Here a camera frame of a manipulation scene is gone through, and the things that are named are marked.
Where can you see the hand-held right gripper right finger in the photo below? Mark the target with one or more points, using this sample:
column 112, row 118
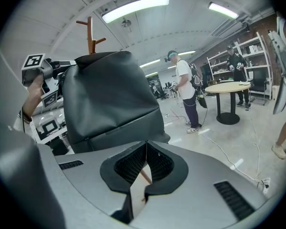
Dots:
column 200, row 187

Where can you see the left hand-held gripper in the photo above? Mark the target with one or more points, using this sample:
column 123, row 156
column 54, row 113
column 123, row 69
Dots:
column 50, row 80

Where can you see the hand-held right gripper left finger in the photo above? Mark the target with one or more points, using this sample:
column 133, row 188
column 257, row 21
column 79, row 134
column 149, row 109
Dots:
column 90, row 175

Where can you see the brown wooden coat rack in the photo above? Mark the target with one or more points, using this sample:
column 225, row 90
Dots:
column 90, row 39

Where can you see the dark grey backpack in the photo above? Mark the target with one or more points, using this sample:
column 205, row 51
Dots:
column 109, row 99

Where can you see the person's left forearm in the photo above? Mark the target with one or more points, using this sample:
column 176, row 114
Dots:
column 29, row 108

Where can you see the person's left hand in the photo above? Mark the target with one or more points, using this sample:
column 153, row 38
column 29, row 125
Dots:
column 35, row 87

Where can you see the white power strip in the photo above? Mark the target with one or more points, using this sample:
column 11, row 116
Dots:
column 266, row 184

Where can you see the person's white shirt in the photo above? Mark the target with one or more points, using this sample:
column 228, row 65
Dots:
column 14, row 175

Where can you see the ceiling tube light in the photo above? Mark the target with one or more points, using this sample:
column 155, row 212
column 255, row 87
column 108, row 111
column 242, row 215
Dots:
column 135, row 7
column 222, row 9

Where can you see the white waste bin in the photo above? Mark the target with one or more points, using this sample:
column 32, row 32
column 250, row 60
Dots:
column 274, row 92

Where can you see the black office chair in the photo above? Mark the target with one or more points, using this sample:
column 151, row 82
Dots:
column 258, row 80

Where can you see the white shelf unit holding bottles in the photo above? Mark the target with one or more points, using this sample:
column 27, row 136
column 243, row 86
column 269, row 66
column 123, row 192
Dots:
column 255, row 54

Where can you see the round wooden pedestal table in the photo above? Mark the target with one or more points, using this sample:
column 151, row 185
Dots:
column 226, row 87

